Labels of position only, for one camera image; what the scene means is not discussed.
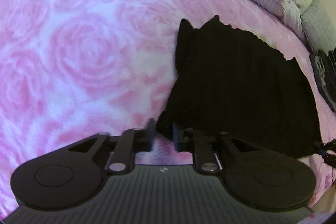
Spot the grey striped duvet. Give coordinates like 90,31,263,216
282,0,312,40

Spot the stack of folded dark clothes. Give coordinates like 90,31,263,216
309,49,336,112

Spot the pink rose bedspread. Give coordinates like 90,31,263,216
1,0,335,218

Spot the black sweater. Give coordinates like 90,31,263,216
157,16,321,159

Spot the grey checked pillow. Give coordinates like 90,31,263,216
301,0,335,53

